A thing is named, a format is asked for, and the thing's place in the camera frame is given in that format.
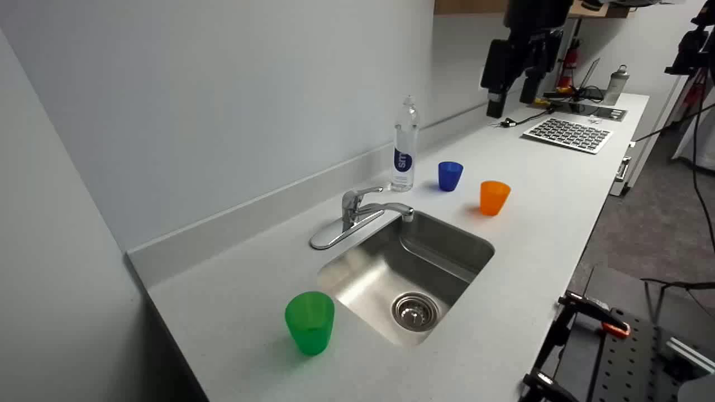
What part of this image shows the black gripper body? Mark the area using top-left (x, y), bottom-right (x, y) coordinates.
top-left (477, 28), bottom-right (566, 100)

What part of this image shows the chrome faucet handle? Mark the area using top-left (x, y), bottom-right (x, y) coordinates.
top-left (340, 183), bottom-right (396, 215)

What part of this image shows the chrome faucet spout and base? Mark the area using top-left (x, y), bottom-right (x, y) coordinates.
top-left (305, 199), bottom-right (417, 253)

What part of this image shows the silver keyboard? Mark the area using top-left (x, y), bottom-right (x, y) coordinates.
top-left (518, 113), bottom-right (615, 155)

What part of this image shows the dark flat tray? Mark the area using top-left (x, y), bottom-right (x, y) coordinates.
top-left (544, 97), bottom-right (628, 122)

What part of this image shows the blue plastic cup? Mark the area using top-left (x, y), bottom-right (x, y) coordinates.
top-left (435, 158), bottom-right (466, 193)

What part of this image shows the silver spray bottle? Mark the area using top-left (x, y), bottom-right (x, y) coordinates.
top-left (600, 62), bottom-right (633, 107)

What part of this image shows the orange plastic cup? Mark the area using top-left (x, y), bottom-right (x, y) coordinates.
top-left (477, 178), bottom-right (514, 219)

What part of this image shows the stainless steel sink basin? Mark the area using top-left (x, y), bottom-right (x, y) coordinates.
top-left (316, 209), bottom-right (497, 350)

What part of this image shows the metal sink drain strainer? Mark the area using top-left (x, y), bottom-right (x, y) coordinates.
top-left (389, 289), bottom-right (443, 335)

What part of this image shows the green plastic cup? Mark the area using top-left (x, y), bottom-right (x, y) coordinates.
top-left (284, 289), bottom-right (337, 356)

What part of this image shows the black perforated breadboard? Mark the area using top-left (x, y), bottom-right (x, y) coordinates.
top-left (586, 316), bottom-right (699, 402)

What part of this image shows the black camera on tripod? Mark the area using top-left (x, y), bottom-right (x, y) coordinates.
top-left (663, 0), bottom-right (715, 77)

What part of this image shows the thin black hanging cable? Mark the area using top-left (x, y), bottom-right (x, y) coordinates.
top-left (685, 73), bottom-right (715, 254)

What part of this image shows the black clamp orange handle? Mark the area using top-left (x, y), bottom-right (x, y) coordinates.
top-left (556, 288), bottom-right (634, 342)

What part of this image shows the black cable loop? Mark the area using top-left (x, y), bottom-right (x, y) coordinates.
top-left (640, 276), bottom-right (715, 324)

